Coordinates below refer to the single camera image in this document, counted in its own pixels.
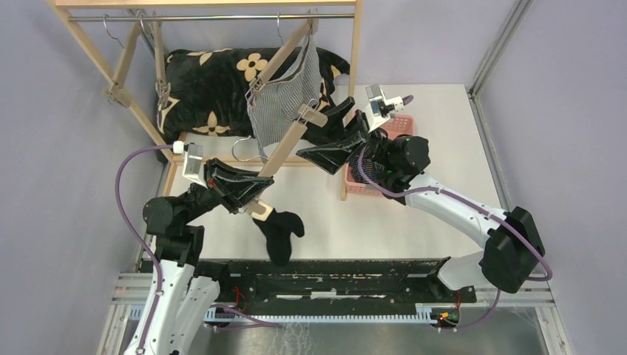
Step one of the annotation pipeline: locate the wooden clip hanger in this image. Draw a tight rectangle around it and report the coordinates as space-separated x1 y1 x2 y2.
139 13 171 110
101 14 143 108
231 98 328 216
245 18 318 104

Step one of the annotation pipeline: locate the wooden clothes rack frame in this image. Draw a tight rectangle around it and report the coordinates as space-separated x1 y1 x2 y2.
47 0 365 202

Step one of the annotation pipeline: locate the empty wooden clip hanger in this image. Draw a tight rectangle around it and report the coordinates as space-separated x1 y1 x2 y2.
101 14 143 108

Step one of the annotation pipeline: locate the black underwear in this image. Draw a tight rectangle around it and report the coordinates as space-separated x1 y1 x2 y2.
252 208 305 267

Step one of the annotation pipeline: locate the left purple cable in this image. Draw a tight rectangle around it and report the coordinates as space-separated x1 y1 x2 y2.
114 143 177 354

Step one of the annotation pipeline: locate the metal hanging rod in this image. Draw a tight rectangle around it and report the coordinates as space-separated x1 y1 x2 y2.
68 13 355 23

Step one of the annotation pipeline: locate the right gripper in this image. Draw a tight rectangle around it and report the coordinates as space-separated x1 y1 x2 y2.
295 96 393 176

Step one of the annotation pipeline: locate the white cable duct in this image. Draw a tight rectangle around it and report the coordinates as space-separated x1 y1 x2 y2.
203 307 458 326

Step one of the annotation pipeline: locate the grey striped underwear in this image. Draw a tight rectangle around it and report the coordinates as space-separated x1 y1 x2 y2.
248 34 322 162

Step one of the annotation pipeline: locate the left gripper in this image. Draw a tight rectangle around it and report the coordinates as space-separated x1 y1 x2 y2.
180 155 274 223

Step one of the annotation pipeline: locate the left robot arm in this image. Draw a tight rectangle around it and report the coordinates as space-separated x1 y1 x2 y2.
124 159 274 354

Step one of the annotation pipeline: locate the navy striped underwear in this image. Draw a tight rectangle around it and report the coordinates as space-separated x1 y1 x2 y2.
362 159 387 185

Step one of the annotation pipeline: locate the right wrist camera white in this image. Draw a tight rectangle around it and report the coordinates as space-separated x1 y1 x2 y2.
363 84 407 132

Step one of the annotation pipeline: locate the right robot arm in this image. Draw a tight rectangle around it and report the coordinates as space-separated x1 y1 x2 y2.
297 94 553 302

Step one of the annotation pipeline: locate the black floral blanket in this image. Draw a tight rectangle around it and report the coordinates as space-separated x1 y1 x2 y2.
155 47 350 144

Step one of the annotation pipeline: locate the aluminium corner post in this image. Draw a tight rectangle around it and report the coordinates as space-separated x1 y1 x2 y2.
467 0 534 99

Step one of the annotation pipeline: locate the pink plastic basket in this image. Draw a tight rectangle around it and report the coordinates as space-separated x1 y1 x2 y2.
340 114 414 201

